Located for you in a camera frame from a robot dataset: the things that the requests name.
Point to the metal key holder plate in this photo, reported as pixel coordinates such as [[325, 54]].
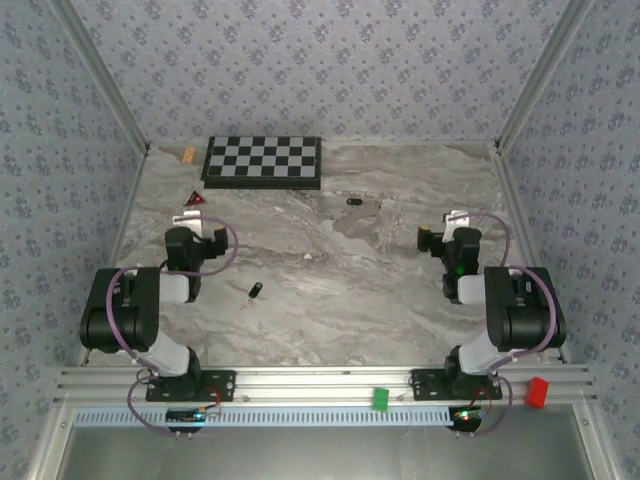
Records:
[[352, 222]]

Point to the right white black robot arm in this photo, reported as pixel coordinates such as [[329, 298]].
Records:
[[525, 320]]

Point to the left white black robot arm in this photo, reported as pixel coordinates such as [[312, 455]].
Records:
[[120, 320]]

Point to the red triangle piece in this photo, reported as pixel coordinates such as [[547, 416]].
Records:
[[195, 201]]

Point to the black-headed key with tag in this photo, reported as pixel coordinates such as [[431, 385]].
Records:
[[256, 290]]

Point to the black white chessboard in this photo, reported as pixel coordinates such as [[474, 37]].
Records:
[[260, 160]]

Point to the small orange tag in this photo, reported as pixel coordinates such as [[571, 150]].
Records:
[[188, 155]]

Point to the green block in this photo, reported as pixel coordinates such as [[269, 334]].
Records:
[[380, 398]]

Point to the red block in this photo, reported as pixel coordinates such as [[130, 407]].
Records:
[[537, 391]]

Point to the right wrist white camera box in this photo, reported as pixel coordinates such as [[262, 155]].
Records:
[[456, 220]]

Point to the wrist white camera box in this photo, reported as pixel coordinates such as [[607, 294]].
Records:
[[456, 220], [192, 220]]

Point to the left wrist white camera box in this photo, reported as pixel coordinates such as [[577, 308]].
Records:
[[192, 220]]

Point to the aluminium side rail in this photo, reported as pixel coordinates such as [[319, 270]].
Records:
[[520, 225], [121, 235]]

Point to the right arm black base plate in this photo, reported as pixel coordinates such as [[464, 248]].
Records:
[[425, 385]]

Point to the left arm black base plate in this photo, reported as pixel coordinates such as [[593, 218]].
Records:
[[222, 385]]

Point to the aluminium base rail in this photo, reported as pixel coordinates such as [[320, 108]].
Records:
[[310, 385]]

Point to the aluminium corner post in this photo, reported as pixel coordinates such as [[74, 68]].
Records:
[[100, 75], [542, 75]]

